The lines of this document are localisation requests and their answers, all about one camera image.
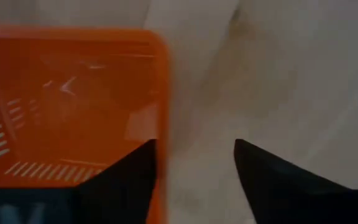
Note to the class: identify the orange slotted plastic basket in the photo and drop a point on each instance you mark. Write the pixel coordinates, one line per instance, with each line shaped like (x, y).
(73, 130)

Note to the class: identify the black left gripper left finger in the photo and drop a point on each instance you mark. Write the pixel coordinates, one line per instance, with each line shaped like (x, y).
(126, 199)

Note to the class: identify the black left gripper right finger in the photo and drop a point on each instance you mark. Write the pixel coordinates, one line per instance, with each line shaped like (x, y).
(291, 205)

